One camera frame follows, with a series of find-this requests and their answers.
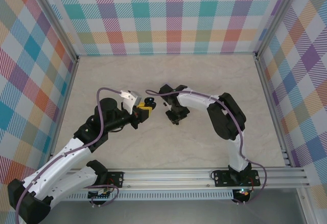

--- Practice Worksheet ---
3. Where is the black round earbud charging case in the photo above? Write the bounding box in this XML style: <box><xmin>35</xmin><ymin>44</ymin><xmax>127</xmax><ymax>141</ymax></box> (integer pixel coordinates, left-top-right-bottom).
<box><xmin>144</xmin><ymin>96</ymin><xmax>157</xmax><ymax>110</ymax></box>

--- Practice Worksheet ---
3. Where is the grey metal sheet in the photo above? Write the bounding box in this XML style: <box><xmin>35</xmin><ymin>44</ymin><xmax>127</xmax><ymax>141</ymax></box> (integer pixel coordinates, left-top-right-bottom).
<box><xmin>48</xmin><ymin>199</ymin><xmax>307</xmax><ymax>224</ymax></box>

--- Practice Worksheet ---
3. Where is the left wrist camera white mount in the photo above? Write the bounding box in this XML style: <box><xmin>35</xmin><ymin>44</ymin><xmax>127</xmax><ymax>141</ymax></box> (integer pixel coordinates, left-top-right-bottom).
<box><xmin>120</xmin><ymin>89</ymin><xmax>143</xmax><ymax>115</ymax></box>

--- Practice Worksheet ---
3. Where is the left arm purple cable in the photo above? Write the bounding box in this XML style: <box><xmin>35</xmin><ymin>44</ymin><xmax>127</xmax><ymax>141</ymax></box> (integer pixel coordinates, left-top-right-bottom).
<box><xmin>14</xmin><ymin>87</ymin><xmax>125</xmax><ymax>224</ymax></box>

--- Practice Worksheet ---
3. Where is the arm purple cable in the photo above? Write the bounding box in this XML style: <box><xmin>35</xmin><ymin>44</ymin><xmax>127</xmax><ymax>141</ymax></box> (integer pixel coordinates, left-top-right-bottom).
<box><xmin>145</xmin><ymin>88</ymin><xmax>269</xmax><ymax>206</ymax></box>
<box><xmin>14</xmin><ymin>87</ymin><xmax>125</xmax><ymax>224</ymax></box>

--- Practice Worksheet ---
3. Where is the aluminium side rail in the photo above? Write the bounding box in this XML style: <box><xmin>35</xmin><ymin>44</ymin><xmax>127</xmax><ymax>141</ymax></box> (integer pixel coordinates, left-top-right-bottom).
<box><xmin>44</xmin><ymin>59</ymin><xmax>80</xmax><ymax>170</ymax></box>
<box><xmin>254</xmin><ymin>54</ymin><xmax>292</xmax><ymax>168</ymax></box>

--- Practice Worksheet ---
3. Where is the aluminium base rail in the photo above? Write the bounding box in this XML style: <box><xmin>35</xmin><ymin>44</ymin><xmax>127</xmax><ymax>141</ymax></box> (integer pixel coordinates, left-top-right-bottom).
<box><xmin>51</xmin><ymin>167</ymin><xmax>310</xmax><ymax>190</ymax></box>

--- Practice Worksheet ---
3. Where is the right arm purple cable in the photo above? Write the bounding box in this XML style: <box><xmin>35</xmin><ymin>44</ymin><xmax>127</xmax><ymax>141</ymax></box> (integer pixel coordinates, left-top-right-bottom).
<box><xmin>145</xmin><ymin>88</ymin><xmax>269</xmax><ymax>206</ymax></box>

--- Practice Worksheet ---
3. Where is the slotted grey cable duct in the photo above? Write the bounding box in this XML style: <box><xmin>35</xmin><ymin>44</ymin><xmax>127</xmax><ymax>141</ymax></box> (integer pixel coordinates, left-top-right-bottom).
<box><xmin>60</xmin><ymin>192</ymin><xmax>235</xmax><ymax>201</ymax></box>

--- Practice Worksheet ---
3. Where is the aluminium frame post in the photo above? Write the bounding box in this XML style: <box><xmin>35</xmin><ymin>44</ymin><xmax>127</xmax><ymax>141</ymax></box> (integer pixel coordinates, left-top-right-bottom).
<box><xmin>32</xmin><ymin>0</ymin><xmax>79</xmax><ymax>63</ymax></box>
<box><xmin>254</xmin><ymin>0</ymin><xmax>305</xmax><ymax>60</ymax></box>

